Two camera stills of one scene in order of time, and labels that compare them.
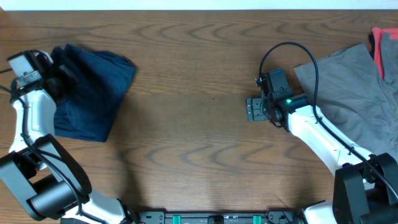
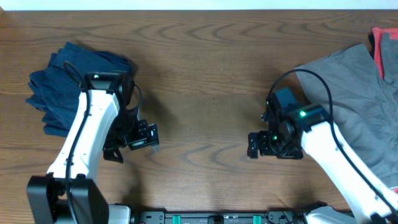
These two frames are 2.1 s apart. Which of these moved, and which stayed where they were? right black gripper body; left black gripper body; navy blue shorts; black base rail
Moved: right black gripper body; left black gripper body
Stayed: black base rail; navy blue shorts
